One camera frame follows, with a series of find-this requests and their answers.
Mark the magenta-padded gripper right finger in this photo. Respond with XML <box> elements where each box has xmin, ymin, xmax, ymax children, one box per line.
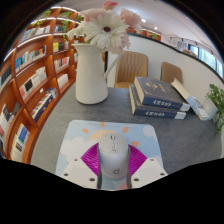
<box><xmin>128</xmin><ymin>144</ymin><xmax>169</xmax><ymax>189</ymax></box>

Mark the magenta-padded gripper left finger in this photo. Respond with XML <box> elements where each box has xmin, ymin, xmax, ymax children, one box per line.
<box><xmin>60</xmin><ymin>143</ymin><xmax>101</xmax><ymax>190</ymax></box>

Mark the grey white computer mouse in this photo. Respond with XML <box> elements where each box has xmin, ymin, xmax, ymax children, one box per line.
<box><xmin>97</xmin><ymin>133</ymin><xmax>130</xmax><ymax>180</ymax></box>

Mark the light blue printed mouse pad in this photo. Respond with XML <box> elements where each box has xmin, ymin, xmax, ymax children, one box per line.
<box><xmin>54</xmin><ymin>119</ymin><xmax>164</xmax><ymax>191</ymax></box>

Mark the dark blue hardcover book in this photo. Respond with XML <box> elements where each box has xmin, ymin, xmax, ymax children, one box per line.
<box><xmin>128</xmin><ymin>83</ymin><xmax>187</xmax><ymax>120</ymax></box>
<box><xmin>133</xmin><ymin>76</ymin><xmax>191</xmax><ymax>112</ymax></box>

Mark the white cover book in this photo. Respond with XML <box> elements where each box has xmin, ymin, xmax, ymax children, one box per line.
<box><xmin>170</xmin><ymin>77</ymin><xmax>211</xmax><ymax>122</ymax></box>

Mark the white jug vase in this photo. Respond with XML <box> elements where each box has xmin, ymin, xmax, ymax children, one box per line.
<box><xmin>72</xmin><ymin>43</ymin><xmax>124</xmax><ymax>105</ymax></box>

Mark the orange wooden bookshelf unit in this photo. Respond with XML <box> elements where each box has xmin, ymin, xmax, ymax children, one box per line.
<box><xmin>0</xmin><ymin>5</ymin><xmax>163</xmax><ymax>164</ymax></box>

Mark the green plant in white pot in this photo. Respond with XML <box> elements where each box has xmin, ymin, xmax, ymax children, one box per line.
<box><xmin>203</xmin><ymin>83</ymin><xmax>224</xmax><ymax>134</ymax></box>

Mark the tan upholstered chair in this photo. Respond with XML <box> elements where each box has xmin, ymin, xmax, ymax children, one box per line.
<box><xmin>114</xmin><ymin>50</ymin><xmax>149</xmax><ymax>89</ymax></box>
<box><xmin>160</xmin><ymin>61</ymin><xmax>184</xmax><ymax>85</ymax></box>

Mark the glass window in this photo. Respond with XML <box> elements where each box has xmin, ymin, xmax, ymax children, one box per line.
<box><xmin>186</xmin><ymin>43</ymin><xmax>224</xmax><ymax>79</ymax></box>

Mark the pink and white flower bouquet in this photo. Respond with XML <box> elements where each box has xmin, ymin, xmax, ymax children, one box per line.
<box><xmin>66</xmin><ymin>0</ymin><xmax>144</xmax><ymax>56</ymax></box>

